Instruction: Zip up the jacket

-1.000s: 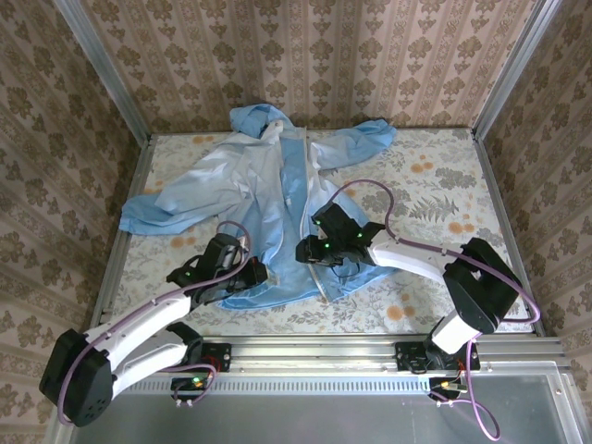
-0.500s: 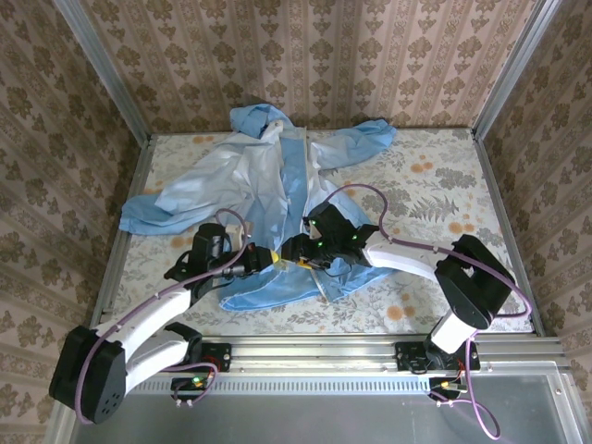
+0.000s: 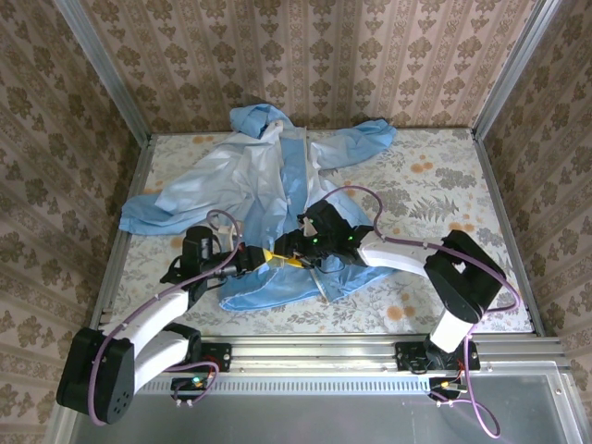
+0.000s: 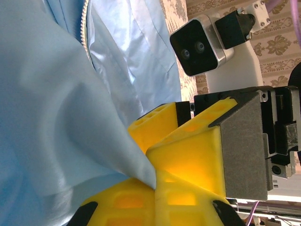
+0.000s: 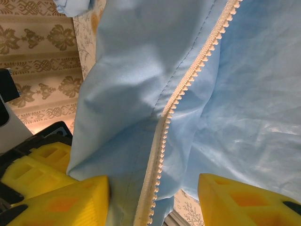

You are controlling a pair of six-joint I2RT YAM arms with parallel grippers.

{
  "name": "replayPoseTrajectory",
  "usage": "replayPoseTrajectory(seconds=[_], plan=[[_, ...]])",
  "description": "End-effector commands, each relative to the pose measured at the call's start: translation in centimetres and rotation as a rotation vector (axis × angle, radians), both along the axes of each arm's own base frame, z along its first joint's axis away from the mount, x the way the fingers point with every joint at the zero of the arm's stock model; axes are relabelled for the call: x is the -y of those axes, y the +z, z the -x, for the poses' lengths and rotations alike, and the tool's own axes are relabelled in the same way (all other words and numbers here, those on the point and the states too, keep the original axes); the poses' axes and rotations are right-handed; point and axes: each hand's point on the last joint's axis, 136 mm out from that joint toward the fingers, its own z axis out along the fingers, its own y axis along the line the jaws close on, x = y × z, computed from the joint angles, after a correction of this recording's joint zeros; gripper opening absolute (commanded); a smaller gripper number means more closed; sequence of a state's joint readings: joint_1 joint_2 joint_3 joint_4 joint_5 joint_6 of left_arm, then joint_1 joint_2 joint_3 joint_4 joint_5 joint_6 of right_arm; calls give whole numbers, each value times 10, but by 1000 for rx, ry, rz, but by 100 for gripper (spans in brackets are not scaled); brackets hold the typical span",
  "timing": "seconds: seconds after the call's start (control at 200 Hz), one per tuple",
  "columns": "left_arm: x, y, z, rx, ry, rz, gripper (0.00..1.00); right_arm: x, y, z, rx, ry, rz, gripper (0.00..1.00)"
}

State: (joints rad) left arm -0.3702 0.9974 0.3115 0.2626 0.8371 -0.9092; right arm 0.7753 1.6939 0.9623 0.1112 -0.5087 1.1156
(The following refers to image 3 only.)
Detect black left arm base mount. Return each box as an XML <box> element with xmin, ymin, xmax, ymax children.
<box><xmin>198</xmin><ymin>340</ymin><xmax>233</xmax><ymax>374</ymax></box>

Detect grey metal cover sheet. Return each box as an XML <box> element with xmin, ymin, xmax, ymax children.
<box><xmin>59</xmin><ymin>373</ymin><xmax>585</xmax><ymax>444</ymax></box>

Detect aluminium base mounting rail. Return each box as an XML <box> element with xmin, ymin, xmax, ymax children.
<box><xmin>199</xmin><ymin>334</ymin><xmax>575</xmax><ymax>376</ymax></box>

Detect aluminium frame post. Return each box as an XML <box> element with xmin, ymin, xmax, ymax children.
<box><xmin>51</xmin><ymin>0</ymin><xmax>153</xmax><ymax>141</ymax></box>
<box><xmin>471</xmin><ymin>0</ymin><xmax>566</xmax><ymax>140</ymax></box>

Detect light blue zip jacket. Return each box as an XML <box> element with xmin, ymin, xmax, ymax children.
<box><xmin>118</xmin><ymin>104</ymin><xmax>399</xmax><ymax>314</ymax></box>

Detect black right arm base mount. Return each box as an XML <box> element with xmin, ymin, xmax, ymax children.
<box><xmin>394</xmin><ymin>339</ymin><xmax>482</xmax><ymax>375</ymax></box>

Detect slotted grey cable duct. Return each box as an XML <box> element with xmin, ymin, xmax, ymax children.
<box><xmin>133</xmin><ymin>372</ymin><xmax>434</xmax><ymax>395</ymax></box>

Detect aluminium table side rail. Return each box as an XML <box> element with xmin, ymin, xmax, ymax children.
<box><xmin>470</xmin><ymin>129</ymin><xmax>548</xmax><ymax>335</ymax></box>
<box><xmin>89</xmin><ymin>133</ymin><xmax>154</xmax><ymax>330</ymax></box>

